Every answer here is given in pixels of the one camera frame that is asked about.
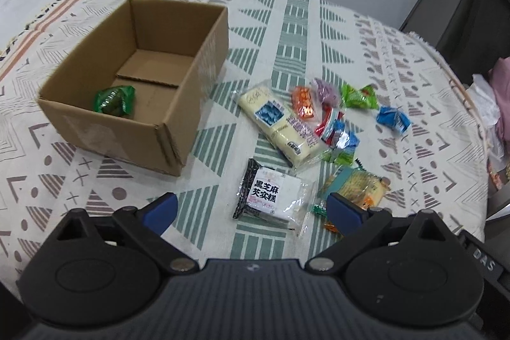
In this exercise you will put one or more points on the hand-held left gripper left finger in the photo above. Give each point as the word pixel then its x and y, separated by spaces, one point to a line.
pixel 163 210

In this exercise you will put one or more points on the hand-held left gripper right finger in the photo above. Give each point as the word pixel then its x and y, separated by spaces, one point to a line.
pixel 342 213

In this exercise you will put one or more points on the brown cardboard box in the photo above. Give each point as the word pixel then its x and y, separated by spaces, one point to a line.
pixel 99 133

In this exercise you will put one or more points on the small orange green candy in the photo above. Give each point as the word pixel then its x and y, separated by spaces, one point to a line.
pixel 320 211

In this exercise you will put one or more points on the yellow cracker packet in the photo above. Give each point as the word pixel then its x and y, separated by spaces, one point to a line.
pixel 358 186

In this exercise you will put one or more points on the blue and silver snack packet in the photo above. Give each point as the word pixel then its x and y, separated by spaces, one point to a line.
pixel 343 143

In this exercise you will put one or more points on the black and white cake packet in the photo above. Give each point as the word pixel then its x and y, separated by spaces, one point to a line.
pixel 271 196

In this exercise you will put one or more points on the red striped snack packet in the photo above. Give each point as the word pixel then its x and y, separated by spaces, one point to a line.
pixel 324 127

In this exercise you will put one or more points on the long cream snack packet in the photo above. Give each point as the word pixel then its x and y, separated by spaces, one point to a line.
pixel 279 125

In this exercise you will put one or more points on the orange snack packet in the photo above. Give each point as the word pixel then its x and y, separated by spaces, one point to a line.
pixel 303 103

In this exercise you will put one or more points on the light green snack packet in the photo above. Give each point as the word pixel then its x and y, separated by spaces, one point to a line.
pixel 356 97

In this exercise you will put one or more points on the dark green snack packet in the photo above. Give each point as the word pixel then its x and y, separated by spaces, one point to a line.
pixel 115 101

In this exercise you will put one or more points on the purple snack packet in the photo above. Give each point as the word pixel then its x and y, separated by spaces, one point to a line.
pixel 328 91

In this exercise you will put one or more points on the pink cloth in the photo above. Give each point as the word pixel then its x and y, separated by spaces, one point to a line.
pixel 503 97

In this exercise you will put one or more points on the patterned blanket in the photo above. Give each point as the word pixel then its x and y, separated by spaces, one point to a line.
pixel 279 25

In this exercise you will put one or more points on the white bed sheet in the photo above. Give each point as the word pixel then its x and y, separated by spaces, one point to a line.
pixel 24 1

